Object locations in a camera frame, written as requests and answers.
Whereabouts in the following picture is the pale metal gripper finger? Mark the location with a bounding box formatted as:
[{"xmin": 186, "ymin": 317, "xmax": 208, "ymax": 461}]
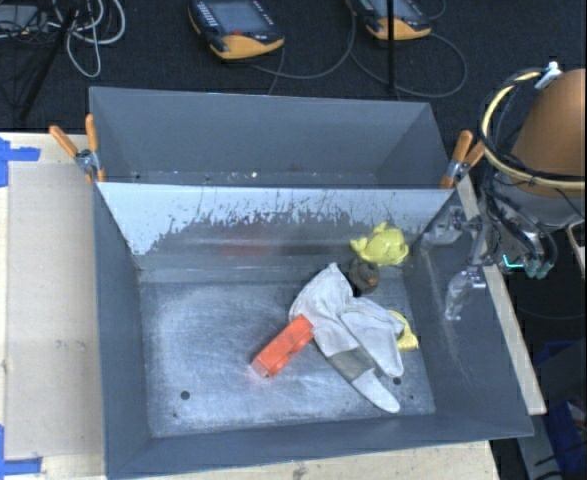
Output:
[
  {"xmin": 419, "ymin": 205, "xmax": 481, "ymax": 252},
  {"xmin": 444, "ymin": 266, "xmax": 488, "ymax": 322}
]

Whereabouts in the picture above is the yellow toy animal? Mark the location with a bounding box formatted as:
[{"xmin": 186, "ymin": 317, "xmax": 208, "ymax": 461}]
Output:
[{"xmin": 349, "ymin": 221, "xmax": 410, "ymax": 268}]

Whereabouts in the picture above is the yellow soft toy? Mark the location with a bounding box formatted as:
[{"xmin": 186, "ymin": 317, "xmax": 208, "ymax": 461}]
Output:
[{"xmin": 386, "ymin": 309, "xmax": 420, "ymax": 354}]

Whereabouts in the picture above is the dark brown round toy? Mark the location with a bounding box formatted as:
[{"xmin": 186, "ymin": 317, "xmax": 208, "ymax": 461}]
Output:
[{"xmin": 347, "ymin": 257, "xmax": 381, "ymax": 295}]

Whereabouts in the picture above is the orange plastic box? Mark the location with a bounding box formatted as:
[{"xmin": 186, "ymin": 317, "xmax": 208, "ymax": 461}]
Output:
[{"xmin": 250, "ymin": 313, "xmax": 317, "ymax": 380}]

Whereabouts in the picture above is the grey metal bin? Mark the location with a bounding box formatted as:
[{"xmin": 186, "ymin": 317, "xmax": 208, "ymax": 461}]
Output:
[{"xmin": 87, "ymin": 85, "xmax": 535, "ymax": 480}]

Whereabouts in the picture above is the pale brown flat board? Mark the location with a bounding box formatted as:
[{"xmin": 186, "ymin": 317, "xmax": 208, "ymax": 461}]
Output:
[{"xmin": 4, "ymin": 161, "xmax": 105, "ymax": 460}]

